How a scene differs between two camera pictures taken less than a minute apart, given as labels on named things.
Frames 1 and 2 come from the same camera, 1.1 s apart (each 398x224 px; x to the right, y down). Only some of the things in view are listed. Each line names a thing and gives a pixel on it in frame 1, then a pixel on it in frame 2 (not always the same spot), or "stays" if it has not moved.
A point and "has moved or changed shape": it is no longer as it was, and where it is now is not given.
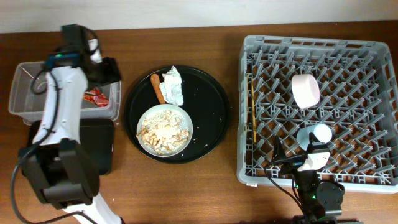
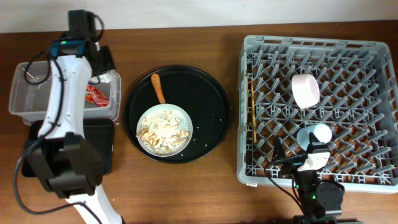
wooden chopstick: x=255 y=135 stays
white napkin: x=171 y=87 has moved or changed shape
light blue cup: x=321 y=131 stays
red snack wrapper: x=95 y=96 stays
